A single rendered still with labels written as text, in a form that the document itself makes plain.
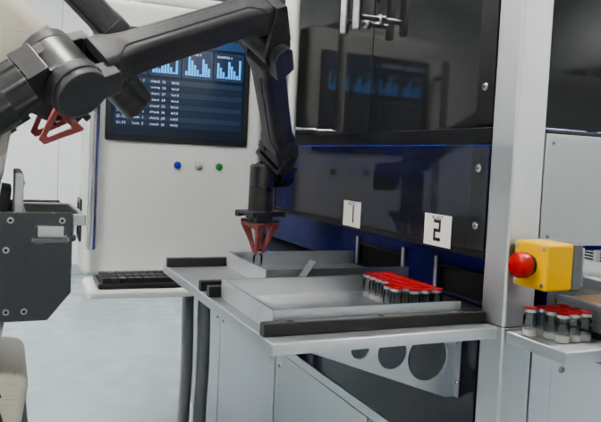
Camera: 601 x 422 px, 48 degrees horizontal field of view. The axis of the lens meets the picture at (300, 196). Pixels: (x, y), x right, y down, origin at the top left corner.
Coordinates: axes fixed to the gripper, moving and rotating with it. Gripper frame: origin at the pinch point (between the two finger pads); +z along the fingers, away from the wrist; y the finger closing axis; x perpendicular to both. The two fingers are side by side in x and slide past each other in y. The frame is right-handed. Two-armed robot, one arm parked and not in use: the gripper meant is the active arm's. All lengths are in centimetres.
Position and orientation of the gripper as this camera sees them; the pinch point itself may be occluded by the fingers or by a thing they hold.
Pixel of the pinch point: (258, 249)
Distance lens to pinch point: 156.4
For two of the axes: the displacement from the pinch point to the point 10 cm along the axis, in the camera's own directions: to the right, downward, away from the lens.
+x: -6.4, -0.9, 7.6
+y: 7.6, 0.0, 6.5
